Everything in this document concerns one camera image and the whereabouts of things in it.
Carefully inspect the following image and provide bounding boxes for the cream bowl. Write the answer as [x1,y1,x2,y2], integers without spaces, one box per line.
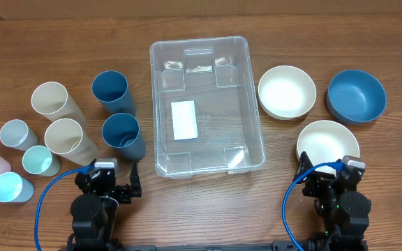
[258,66,317,120]
[296,120,360,166]

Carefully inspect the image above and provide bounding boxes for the mint green small cup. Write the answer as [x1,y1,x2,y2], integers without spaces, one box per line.
[22,145,61,176]

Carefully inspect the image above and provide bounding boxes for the dark blue bowl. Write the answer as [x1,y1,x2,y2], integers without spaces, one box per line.
[325,69,387,125]

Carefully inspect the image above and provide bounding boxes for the light blue small cup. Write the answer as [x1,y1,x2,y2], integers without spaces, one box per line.
[0,172,34,203]

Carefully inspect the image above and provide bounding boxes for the beige tall cup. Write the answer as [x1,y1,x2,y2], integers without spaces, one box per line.
[44,118,99,166]
[31,82,87,127]

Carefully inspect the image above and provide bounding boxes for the grey small cup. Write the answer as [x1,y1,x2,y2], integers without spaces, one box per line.
[0,119,39,151]

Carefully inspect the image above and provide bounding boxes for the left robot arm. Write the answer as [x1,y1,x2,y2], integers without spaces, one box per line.
[66,158,142,250]

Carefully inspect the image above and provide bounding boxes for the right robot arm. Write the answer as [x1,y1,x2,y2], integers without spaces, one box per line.
[293,151,371,250]

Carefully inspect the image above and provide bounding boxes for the dark blue tall cup front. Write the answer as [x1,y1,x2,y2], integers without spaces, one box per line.
[102,113,146,161]

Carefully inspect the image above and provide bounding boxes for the dark blue tall cup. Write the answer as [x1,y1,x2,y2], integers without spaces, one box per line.
[102,113,146,161]
[91,70,136,116]

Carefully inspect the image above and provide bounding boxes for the beige tall cup front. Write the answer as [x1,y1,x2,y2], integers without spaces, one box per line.
[44,118,99,166]

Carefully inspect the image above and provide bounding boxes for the white label in bin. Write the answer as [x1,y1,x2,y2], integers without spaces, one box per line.
[171,100,198,140]

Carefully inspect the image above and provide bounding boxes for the dark blue tall cup rear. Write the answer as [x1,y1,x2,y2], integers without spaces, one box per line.
[91,70,136,116]

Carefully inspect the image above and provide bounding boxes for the clear plastic storage bin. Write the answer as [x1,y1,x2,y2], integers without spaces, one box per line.
[149,36,266,178]

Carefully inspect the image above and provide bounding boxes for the right blue cable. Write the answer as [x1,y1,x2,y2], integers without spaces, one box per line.
[281,161,345,251]

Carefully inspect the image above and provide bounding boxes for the blue cable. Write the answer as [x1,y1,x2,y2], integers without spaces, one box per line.
[281,161,345,251]
[33,165,94,251]

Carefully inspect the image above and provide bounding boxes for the left blue cable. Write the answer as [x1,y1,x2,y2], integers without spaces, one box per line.
[33,165,94,251]

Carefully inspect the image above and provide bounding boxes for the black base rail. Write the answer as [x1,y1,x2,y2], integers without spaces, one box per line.
[121,241,298,251]

